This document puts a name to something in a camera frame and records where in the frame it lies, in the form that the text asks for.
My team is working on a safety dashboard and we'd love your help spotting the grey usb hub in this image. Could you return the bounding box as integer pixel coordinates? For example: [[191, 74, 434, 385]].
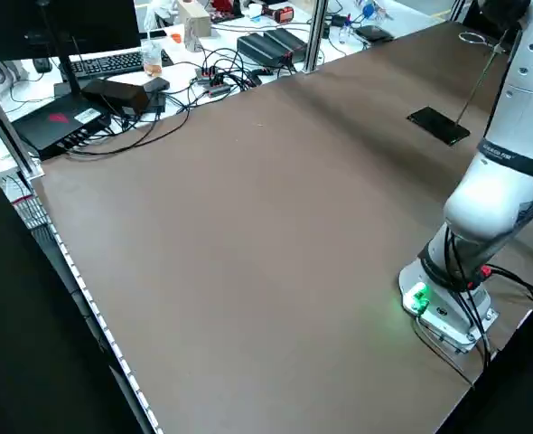
[[195, 65, 231, 96]]

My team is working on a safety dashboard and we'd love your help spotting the small black adapter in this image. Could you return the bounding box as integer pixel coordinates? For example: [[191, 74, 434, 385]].
[[144, 76, 172, 94]]

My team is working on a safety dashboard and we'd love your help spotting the black power supply unit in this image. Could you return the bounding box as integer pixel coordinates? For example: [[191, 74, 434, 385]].
[[237, 32, 290, 69], [264, 27, 311, 60]]

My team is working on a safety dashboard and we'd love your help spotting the black rectangular box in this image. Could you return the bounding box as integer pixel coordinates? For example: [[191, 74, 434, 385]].
[[80, 79, 153, 117]]

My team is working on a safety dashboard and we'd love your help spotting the white led strip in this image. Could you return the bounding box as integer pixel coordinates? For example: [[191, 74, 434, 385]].
[[13, 171, 164, 434]]

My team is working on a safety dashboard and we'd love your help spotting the white paper orange mark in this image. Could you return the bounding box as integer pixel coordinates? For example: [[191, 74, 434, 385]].
[[160, 24, 186, 46]]

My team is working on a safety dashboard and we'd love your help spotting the red black device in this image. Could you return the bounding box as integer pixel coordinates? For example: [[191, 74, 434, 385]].
[[266, 4, 295, 24]]

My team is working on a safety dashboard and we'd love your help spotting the brown cardboard box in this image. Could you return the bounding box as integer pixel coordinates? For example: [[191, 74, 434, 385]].
[[178, 2, 213, 53]]

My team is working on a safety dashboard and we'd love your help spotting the black flat device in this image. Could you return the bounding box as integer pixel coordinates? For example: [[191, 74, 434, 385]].
[[354, 24, 397, 44]]

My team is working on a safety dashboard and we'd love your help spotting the black keyboard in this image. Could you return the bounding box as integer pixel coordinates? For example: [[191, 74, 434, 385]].
[[70, 49, 175, 80]]

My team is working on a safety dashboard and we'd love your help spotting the black computer box red logo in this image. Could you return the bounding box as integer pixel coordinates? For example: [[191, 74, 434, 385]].
[[11, 92, 114, 162]]

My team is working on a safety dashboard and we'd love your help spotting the black computer monitor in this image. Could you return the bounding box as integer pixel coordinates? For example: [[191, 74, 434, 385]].
[[0, 0, 142, 103]]

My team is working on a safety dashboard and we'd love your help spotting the black looping cable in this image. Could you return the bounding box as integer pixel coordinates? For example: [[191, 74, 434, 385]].
[[65, 92, 191, 157]]

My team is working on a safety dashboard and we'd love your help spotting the aluminium camera post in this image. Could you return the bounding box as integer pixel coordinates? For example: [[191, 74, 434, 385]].
[[303, 0, 329, 73]]

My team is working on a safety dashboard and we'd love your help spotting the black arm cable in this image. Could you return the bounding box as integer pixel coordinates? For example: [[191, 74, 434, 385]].
[[442, 223, 491, 363]]

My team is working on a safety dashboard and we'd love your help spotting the metal ring stand black base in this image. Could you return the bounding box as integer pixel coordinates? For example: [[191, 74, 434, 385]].
[[406, 31, 511, 146]]

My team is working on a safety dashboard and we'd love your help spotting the black cable with red plug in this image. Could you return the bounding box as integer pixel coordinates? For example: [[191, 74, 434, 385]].
[[481, 264, 533, 308]]

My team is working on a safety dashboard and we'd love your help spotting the aluminium corner post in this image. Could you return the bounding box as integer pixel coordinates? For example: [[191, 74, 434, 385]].
[[0, 67, 44, 180]]

